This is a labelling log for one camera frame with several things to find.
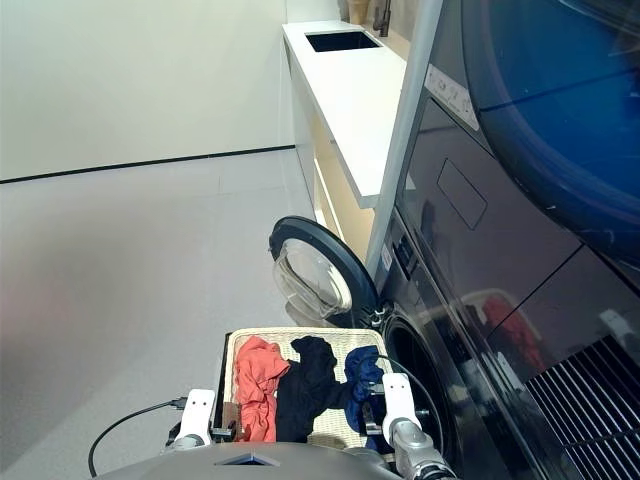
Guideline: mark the blue garment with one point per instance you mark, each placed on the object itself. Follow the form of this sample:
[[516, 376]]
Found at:
[[362, 370]]

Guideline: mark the orange red shirt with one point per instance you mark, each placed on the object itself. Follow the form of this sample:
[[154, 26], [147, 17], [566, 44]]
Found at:
[[255, 380]]

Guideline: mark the black garment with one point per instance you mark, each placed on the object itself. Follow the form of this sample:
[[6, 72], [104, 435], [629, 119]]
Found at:
[[305, 395]]

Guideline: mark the pale woven laundry basket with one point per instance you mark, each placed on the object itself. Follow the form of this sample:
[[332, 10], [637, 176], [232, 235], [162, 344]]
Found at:
[[320, 340]]

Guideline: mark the round washing machine door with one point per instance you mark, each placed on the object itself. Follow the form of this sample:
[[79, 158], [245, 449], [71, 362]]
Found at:
[[345, 250]]

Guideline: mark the silver robot torso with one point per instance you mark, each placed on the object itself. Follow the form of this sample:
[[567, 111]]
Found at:
[[200, 465]]

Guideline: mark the small blue white sticker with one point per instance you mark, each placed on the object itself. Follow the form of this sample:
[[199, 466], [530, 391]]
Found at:
[[386, 257]]

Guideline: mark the black slatted grille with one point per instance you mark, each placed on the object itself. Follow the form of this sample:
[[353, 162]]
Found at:
[[590, 400]]

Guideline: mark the pale wooden cabinet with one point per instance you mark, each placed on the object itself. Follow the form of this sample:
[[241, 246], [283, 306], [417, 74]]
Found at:
[[332, 200]]

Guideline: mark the white counter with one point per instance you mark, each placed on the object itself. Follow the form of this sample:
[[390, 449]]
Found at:
[[350, 100]]

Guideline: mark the white dryer label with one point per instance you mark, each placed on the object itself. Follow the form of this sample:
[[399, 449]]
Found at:
[[452, 95]]

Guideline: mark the dark stacked dryer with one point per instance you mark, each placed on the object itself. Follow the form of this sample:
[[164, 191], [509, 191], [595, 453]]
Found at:
[[550, 100]]

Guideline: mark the black sink basin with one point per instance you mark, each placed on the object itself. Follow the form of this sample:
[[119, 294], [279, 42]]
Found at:
[[340, 41]]

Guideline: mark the dark faucet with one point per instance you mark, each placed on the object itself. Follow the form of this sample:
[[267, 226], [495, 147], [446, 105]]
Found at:
[[384, 20]]

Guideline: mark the beige vase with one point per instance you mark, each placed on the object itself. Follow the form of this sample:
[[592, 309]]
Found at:
[[359, 11]]

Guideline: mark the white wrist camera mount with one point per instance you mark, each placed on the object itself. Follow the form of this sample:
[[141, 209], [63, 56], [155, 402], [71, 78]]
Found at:
[[197, 415], [399, 400]]

